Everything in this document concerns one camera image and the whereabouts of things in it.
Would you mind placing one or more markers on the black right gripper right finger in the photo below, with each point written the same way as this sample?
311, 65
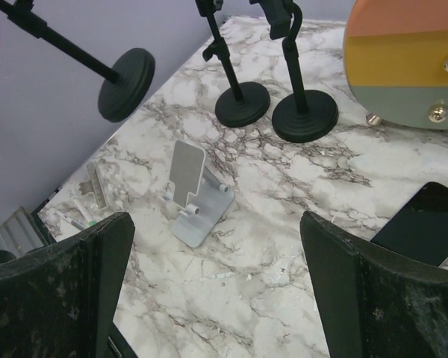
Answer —
373, 302

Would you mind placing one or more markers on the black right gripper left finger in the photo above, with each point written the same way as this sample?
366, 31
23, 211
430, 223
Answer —
33, 321

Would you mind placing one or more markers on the silver phone with dark screen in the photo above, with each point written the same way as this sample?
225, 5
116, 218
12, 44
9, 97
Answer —
419, 230

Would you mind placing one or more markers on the silver folding phone stand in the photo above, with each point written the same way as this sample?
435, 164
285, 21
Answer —
201, 197

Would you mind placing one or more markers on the black round-base phone stand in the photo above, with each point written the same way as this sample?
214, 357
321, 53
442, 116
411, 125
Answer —
307, 114

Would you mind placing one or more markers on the small black phone stand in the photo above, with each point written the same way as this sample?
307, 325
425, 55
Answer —
125, 83

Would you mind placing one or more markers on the black adjustable phone stand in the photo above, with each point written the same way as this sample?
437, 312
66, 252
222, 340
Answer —
243, 103

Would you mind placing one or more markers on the thin green white stick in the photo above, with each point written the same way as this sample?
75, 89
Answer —
71, 221

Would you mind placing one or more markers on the clear plastic clip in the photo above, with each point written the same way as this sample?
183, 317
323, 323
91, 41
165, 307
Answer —
94, 185

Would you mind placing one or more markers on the cream cylindrical drawer organizer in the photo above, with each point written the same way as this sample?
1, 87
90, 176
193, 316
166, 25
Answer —
395, 55

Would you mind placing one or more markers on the black front mounting rail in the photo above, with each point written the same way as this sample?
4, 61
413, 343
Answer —
90, 267

